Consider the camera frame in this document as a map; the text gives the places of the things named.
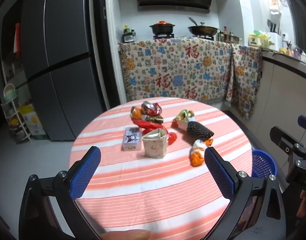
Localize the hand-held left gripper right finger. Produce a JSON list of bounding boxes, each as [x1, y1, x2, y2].
[[204, 147, 287, 240]]

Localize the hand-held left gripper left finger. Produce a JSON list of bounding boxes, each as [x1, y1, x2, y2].
[[19, 146, 103, 240]]

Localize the orange white snack wrapper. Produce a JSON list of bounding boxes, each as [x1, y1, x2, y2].
[[190, 139, 213, 167]]

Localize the blue plastic basket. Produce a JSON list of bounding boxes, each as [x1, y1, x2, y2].
[[252, 149, 277, 179]]

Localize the black foam fruit net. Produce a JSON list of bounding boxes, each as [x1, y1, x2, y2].
[[187, 121, 215, 140]]

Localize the purple cartoon tin box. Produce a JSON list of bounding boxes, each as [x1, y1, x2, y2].
[[122, 127, 142, 151]]

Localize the pale yellow cracker packet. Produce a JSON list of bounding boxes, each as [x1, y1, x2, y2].
[[177, 109, 195, 122]]

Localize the beige paper box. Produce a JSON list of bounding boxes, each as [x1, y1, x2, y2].
[[142, 128, 168, 159]]

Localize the long red snack wrapper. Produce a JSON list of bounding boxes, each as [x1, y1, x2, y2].
[[133, 118, 178, 145]]

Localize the person's left hand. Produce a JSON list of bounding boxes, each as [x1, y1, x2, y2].
[[100, 229, 151, 240]]

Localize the white kitchen cabinet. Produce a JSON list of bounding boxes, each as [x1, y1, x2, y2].
[[259, 50, 306, 155]]

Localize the striped orange white tablecloth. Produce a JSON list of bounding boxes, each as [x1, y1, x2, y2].
[[69, 97, 253, 235]]

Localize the small printed blanket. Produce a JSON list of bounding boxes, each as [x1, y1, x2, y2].
[[224, 44, 264, 120]]

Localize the row of countertop bottles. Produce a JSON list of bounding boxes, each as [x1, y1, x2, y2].
[[280, 44, 306, 61]]

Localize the yellow cardboard box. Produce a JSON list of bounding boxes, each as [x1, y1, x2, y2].
[[18, 104, 47, 140]]

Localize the gold black crumpled wrapper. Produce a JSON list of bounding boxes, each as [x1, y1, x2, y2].
[[143, 114, 164, 125]]

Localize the white storage rack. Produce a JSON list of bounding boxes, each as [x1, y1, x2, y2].
[[0, 84, 32, 144]]

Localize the white knife block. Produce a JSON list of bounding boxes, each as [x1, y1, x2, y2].
[[267, 19, 282, 51]]

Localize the crushed red soda can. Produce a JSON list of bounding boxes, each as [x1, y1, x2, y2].
[[141, 101, 161, 117]]

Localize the yellow green food containers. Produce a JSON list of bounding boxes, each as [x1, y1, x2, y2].
[[248, 30, 271, 48]]

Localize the grey refrigerator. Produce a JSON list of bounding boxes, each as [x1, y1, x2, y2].
[[20, 0, 111, 142]]

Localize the steel cooking pot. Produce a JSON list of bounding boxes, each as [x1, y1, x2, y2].
[[223, 32, 242, 43]]

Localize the large printed blanket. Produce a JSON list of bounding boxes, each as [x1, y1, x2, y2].
[[119, 37, 235, 105]]

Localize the black wok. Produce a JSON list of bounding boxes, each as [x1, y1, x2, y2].
[[187, 17, 218, 37]]

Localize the hanging orange cloth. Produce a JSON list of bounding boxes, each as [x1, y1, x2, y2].
[[14, 22, 21, 53]]

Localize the black clay pot orange lid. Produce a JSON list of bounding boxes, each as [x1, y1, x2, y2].
[[149, 21, 176, 35]]

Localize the white wall hanging bag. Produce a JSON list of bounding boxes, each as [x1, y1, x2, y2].
[[269, 0, 282, 15]]

